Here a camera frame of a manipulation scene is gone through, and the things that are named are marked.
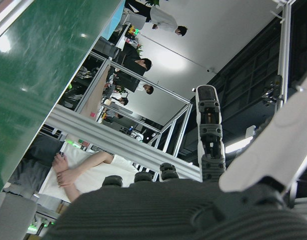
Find person in black top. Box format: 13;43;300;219
117;44;154;76

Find aluminium frame upright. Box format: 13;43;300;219
275;0;294;107

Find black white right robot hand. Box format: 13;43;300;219
43;67;307;240

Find person in white t-shirt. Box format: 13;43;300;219
39;143;142;204

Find person in white coat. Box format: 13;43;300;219
149;4;190;38

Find aluminium profile post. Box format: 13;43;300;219
43;103;202;183

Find green conveyor belt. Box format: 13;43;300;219
0;0;126;201

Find frame-mounted camera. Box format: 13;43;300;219
261;74;284;108

